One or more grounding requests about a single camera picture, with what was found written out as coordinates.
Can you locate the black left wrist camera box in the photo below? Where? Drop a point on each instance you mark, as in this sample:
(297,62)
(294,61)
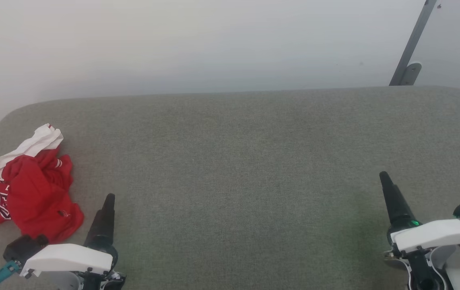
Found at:
(22,247)

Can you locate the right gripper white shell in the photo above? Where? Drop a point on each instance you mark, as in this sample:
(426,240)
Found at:
(435,235)

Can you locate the red and white sports jersey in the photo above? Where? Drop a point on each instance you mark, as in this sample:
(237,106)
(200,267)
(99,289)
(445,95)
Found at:
(32,193)

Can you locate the grey oval mounting bracket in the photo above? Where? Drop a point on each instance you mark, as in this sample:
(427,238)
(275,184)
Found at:
(411,74)

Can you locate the grey metal bar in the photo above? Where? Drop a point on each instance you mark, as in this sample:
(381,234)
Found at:
(415,36)

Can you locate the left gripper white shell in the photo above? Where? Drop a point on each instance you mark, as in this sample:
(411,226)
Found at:
(69,257)

